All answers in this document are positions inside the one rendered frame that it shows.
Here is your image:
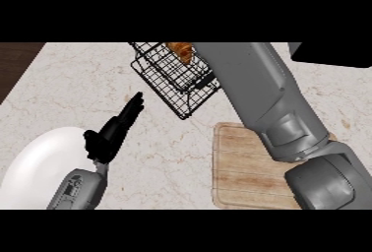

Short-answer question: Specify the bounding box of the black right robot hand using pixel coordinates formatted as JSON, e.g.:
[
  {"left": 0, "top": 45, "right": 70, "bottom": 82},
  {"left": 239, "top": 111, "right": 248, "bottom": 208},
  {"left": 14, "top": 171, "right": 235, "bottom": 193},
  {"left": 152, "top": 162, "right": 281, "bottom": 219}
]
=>
[{"left": 192, "top": 74, "right": 219, "bottom": 91}]

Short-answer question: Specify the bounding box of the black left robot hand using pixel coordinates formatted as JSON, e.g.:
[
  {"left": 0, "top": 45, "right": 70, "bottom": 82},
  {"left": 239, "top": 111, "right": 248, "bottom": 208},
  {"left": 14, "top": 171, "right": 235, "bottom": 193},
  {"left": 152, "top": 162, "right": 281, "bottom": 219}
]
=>
[{"left": 82, "top": 92, "right": 146, "bottom": 165}]

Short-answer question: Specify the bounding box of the golden brown croissant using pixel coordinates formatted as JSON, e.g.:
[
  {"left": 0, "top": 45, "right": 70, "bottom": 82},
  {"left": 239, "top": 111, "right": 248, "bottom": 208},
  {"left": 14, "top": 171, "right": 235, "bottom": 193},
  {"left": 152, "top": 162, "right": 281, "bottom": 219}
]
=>
[{"left": 164, "top": 41, "right": 197, "bottom": 66}]

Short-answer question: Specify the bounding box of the pale wooden cutting board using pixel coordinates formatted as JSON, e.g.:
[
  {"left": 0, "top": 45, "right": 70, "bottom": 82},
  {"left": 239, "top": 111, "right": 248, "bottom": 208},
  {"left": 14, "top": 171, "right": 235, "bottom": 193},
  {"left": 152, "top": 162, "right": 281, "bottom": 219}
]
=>
[{"left": 211, "top": 121, "right": 338, "bottom": 211}]

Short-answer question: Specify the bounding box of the white plate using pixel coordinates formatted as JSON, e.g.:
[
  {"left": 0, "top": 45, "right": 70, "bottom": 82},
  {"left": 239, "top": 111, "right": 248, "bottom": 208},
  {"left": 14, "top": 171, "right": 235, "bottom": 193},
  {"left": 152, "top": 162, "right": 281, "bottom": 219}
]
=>
[{"left": 0, "top": 126, "right": 99, "bottom": 211}]

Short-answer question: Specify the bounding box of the black appliance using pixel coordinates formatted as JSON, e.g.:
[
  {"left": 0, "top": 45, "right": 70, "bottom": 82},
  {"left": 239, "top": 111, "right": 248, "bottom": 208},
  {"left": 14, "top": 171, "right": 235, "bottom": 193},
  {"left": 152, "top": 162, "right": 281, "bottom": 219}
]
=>
[{"left": 287, "top": 41, "right": 372, "bottom": 70}]

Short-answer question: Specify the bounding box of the black wire tiered basket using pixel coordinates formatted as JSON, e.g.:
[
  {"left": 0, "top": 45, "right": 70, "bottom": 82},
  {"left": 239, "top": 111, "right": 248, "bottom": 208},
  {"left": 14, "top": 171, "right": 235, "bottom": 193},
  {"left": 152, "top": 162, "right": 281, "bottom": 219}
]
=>
[{"left": 127, "top": 41, "right": 225, "bottom": 121}]

